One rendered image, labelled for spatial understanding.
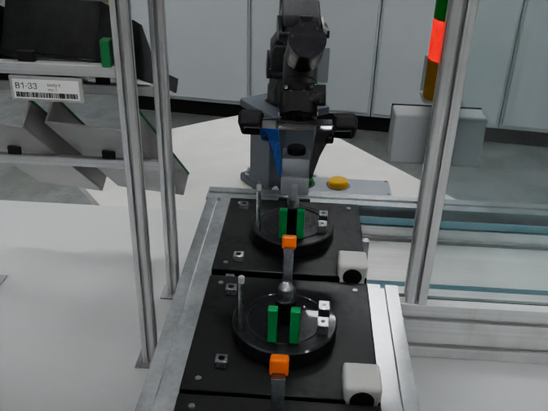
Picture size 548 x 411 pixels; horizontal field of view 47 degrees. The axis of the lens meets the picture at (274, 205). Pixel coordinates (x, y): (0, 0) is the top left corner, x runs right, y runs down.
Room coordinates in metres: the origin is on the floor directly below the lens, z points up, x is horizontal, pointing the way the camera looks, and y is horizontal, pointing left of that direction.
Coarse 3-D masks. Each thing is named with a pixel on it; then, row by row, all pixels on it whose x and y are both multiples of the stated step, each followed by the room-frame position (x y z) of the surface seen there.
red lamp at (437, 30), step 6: (432, 24) 0.80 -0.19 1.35; (438, 24) 0.78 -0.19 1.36; (432, 30) 0.79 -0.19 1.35; (438, 30) 0.78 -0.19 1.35; (432, 36) 0.79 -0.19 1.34; (438, 36) 0.78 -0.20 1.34; (432, 42) 0.79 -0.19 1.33; (438, 42) 0.78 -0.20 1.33; (432, 48) 0.79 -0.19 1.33; (438, 48) 0.78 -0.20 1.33; (432, 54) 0.79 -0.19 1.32; (438, 54) 0.78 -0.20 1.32; (432, 60) 0.79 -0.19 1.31; (438, 60) 0.78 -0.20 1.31
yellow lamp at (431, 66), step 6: (426, 66) 0.80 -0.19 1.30; (432, 66) 0.78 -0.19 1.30; (426, 72) 0.79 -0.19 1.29; (432, 72) 0.78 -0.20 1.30; (426, 78) 0.79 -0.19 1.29; (432, 78) 0.78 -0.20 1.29; (426, 84) 0.79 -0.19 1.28; (432, 84) 0.78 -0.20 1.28; (426, 90) 0.79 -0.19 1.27; (432, 90) 0.78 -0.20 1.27; (426, 96) 0.79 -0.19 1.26; (432, 96) 0.78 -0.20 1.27
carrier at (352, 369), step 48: (240, 288) 0.64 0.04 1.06; (288, 288) 0.66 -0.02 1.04; (336, 288) 0.77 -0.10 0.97; (240, 336) 0.63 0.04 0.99; (288, 336) 0.63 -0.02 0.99; (336, 336) 0.66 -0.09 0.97; (192, 384) 0.56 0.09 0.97; (240, 384) 0.57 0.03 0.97; (288, 384) 0.57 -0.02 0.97; (336, 384) 0.57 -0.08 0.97
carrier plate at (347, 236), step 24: (240, 216) 0.98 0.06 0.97; (336, 216) 0.99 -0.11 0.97; (240, 240) 0.90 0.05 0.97; (336, 240) 0.91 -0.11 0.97; (360, 240) 0.91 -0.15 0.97; (216, 264) 0.82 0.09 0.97; (240, 264) 0.82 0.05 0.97; (264, 264) 0.83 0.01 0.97; (312, 264) 0.83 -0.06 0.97; (336, 264) 0.83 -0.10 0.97
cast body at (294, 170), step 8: (296, 144) 0.93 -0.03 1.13; (288, 152) 0.92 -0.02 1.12; (296, 152) 0.91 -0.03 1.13; (304, 152) 0.92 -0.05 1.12; (288, 160) 0.90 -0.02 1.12; (296, 160) 0.90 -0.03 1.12; (304, 160) 0.90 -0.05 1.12; (288, 168) 0.90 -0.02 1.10; (296, 168) 0.90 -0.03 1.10; (304, 168) 0.90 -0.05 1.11; (288, 176) 0.90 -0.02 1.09; (296, 176) 0.90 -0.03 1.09; (304, 176) 0.90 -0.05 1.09; (288, 184) 0.89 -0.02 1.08; (296, 184) 0.89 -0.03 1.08; (304, 184) 0.89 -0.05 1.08; (288, 192) 0.89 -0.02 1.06; (296, 192) 0.87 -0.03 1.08; (304, 192) 0.89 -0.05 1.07; (296, 200) 0.87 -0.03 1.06
